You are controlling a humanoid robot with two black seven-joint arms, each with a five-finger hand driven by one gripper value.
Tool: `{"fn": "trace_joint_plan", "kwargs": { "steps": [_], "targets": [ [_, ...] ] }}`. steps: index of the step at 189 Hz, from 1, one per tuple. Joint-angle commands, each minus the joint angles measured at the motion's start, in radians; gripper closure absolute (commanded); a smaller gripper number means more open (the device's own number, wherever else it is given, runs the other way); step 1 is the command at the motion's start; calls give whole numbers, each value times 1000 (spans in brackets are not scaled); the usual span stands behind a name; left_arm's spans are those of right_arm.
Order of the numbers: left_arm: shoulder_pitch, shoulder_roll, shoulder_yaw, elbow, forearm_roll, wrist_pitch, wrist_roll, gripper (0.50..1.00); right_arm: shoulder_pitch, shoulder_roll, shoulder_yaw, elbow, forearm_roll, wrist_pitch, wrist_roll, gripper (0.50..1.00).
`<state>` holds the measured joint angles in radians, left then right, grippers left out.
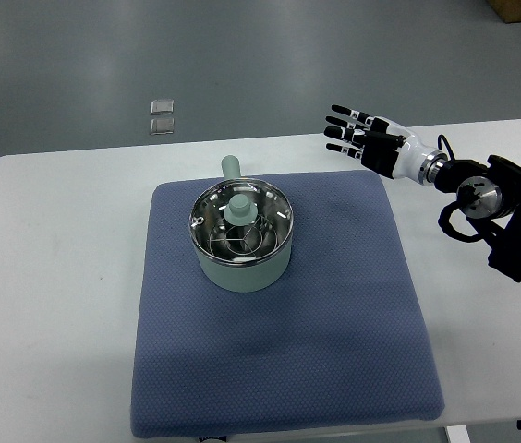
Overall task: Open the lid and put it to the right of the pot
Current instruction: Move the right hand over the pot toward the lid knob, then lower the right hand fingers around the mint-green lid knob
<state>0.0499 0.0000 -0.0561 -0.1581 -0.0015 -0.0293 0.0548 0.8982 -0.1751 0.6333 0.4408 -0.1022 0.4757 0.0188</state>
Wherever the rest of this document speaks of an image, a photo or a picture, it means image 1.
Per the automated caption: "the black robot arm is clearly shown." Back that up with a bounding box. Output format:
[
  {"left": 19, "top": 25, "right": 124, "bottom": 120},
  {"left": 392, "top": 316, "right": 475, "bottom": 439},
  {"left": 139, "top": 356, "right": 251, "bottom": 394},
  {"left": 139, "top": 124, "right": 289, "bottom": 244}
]
[{"left": 431, "top": 135, "right": 521, "bottom": 282}]

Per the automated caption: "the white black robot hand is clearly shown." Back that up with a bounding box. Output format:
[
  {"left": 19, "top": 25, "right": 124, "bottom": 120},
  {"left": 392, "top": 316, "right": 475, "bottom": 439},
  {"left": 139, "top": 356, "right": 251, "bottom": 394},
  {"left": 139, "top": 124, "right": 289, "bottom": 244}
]
[{"left": 324, "top": 104, "right": 449, "bottom": 186}]

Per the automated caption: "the pale green pot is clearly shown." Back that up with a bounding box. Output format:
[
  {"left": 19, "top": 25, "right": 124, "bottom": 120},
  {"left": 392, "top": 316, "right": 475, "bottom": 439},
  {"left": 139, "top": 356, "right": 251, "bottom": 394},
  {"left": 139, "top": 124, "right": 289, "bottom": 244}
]
[{"left": 194, "top": 155, "right": 293, "bottom": 293}]

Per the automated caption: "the blue fabric mat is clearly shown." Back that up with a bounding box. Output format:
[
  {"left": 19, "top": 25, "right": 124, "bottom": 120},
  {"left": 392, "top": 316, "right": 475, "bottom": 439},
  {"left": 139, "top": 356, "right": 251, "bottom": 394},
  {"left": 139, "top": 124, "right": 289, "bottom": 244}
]
[{"left": 131, "top": 171, "right": 444, "bottom": 438}]

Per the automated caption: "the white table leg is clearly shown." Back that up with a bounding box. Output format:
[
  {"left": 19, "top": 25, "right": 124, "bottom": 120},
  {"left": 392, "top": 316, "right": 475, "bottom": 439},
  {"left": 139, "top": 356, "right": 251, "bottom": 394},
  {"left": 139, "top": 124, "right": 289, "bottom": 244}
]
[{"left": 444, "top": 425, "right": 471, "bottom": 443}]

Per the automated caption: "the upper metal floor plate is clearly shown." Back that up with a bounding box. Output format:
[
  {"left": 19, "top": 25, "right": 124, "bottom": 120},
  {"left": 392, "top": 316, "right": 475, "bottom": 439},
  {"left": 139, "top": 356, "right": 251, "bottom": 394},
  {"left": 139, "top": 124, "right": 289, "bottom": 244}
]
[{"left": 150, "top": 98, "right": 175, "bottom": 115}]

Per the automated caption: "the glass lid with green knob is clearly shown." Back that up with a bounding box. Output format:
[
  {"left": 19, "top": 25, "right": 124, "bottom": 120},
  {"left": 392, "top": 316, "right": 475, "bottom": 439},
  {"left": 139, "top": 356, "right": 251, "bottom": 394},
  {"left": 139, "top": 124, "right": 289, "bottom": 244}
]
[{"left": 190, "top": 178, "right": 294, "bottom": 267}]

